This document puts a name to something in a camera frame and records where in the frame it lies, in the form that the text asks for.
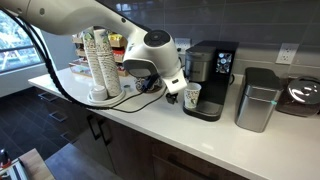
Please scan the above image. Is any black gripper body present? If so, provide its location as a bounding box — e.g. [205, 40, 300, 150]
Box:
[141, 73, 165, 93]

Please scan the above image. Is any wide patterned paper cup stack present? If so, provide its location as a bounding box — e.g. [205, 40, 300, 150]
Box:
[93, 28, 123, 98]

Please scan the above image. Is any black coffee machine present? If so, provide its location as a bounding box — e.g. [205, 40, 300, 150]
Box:
[182, 40, 240, 122]

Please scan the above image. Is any white cup lid stack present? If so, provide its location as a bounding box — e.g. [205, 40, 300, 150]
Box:
[89, 84, 109, 102]

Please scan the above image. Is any slim patterned paper cup stack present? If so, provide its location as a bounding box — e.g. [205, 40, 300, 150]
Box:
[82, 29, 106, 88]

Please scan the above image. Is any white round tray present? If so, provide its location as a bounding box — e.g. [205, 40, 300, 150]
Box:
[87, 88, 126, 107]

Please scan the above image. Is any wooden condiment organizer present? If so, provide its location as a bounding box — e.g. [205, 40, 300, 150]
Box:
[71, 31, 130, 78]

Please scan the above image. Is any flat packet tray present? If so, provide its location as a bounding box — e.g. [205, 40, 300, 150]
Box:
[68, 59, 93, 78]

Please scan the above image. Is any stainless steel bin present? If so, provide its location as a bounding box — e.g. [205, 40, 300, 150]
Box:
[234, 67, 284, 134]

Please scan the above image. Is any window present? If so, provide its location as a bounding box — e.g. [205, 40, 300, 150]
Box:
[0, 9, 44, 73]

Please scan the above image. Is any light wooden table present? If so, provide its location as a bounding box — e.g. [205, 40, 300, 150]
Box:
[18, 148, 56, 180]

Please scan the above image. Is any red black object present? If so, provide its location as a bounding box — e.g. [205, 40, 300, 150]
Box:
[0, 148, 12, 168]

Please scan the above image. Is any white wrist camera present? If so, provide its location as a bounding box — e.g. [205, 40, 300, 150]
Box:
[162, 68, 188, 95]

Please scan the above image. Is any white wall outlet with plug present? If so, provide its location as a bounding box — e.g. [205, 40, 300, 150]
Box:
[174, 37, 192, 55]

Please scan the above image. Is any long black drawer handle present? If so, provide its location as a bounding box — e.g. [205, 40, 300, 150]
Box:
[166, 154, 218, 180]

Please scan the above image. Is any black cabinet door handle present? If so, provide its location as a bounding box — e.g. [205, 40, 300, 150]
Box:
[87, 114, 102, 141]
[97, 118, 113, 147]

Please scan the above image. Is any white empty wall outlet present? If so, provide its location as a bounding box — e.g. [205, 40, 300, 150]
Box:
[275, 43, 300, 66]

